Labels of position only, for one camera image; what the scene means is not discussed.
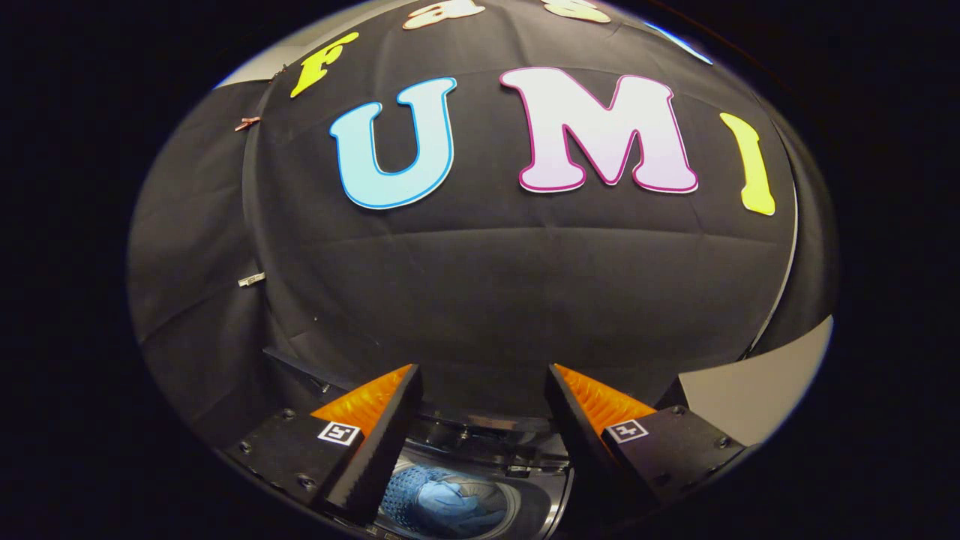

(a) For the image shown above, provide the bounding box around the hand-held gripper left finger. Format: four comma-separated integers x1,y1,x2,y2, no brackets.
225,364,423,526

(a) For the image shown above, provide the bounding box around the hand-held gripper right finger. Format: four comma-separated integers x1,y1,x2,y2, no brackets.
544,363,747,515

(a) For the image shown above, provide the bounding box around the light blue garment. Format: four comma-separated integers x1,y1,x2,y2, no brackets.
409,480,512,538

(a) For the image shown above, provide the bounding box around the grey washing machine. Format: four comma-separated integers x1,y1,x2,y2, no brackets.
367,409,577,540

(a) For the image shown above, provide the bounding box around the black backdrop cloth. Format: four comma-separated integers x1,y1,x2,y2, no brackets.
126,0,839,451

